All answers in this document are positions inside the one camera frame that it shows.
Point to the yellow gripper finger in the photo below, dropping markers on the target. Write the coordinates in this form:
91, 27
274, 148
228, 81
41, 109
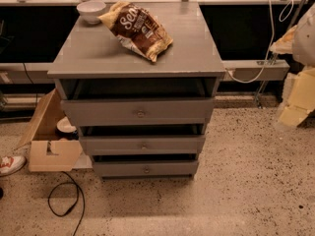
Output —
298, 97

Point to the metal tripod pole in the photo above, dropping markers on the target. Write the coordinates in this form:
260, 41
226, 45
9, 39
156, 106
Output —
299, 40

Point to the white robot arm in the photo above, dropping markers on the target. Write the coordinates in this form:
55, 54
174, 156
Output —
298, 90

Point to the open cardboard box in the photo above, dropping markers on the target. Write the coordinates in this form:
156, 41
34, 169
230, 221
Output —
48, 151

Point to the red white sneaker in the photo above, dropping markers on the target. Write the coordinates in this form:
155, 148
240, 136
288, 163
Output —
11, 164

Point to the white ceramic bowl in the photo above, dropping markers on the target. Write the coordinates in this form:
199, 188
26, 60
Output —
91, 10

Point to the grey drawer cabinet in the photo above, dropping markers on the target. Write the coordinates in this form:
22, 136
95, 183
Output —
93, 64

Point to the brown snack bag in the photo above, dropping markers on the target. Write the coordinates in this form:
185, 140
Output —
136, 29

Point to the white plate in box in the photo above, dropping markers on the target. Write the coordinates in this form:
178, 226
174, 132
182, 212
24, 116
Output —
65, 126

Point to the grey top drawer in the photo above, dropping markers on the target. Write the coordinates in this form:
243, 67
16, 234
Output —
104, 112

